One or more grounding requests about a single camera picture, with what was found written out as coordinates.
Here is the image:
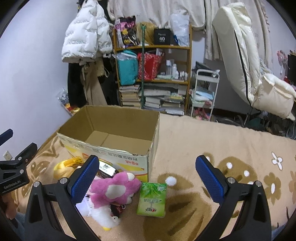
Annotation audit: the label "yellow plush toy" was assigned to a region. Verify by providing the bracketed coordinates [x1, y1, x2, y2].
[53, 157, 84, 180]

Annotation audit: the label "white haired plush doll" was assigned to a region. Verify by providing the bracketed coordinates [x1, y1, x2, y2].
[76, 194, 121, 231]

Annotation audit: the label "black white tissue pack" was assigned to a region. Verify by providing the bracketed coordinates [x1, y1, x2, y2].
[97, 159, 119, 179]

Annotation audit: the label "pink plush toy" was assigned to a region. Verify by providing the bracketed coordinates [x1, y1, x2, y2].
[89, 172, 142, 208]

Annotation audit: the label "green tissue pack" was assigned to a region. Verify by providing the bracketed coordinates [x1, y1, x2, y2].
[137, 182, 167, 217]

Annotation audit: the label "person's left hand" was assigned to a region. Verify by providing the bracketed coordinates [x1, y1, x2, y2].
[1, 193, 16, 220]

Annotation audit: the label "bag of toys on floor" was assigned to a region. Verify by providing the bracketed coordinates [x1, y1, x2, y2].
[57, 88, 80, 116]

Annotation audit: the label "beige patterned carpet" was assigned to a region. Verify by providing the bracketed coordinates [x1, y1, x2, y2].
[11, 105, 296, 241]

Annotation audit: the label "beige trench coat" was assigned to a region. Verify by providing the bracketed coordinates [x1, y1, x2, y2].
[80, 58, 107, 106]

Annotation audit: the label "cardboard box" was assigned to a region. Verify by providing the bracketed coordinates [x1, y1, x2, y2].
[57, 105, 160, 182]

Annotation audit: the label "white puffer jacket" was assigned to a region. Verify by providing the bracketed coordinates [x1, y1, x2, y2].
[61, 1, 113, 65]

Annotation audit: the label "white rolling cart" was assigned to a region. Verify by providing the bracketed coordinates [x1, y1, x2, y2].
[190, 69, 220, 121]

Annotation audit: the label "teal bag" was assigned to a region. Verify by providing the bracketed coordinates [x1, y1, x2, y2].
[116, 50, 138, 86]

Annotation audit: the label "wooden shelf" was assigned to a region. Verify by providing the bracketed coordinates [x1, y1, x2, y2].
[112, 24, 193, 114]

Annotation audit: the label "stack of books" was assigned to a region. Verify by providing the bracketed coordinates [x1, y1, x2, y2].
[119, 82, 187, 116]

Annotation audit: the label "colourful printed bag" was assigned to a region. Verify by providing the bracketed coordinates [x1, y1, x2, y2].
[115, 16, 139, 48]

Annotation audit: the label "red gift bag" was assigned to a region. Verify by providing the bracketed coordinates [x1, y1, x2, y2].
[144, 52, 163, 80]

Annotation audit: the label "green pole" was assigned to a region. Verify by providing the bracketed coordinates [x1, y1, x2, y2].
[140, 24, 146, 109]

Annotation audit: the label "black box with 40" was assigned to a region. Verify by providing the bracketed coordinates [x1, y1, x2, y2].
[154, 28, 171, 45]

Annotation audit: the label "cream folded mattress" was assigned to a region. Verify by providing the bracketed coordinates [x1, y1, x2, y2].
[212, 3, 295, 121]

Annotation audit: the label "clear plastic bag on shelf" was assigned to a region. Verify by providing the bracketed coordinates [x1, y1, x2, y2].
[170, 14, 190, 47]

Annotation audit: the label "wall socket lower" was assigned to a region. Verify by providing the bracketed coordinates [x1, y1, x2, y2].
[3, 151, 13, 161]

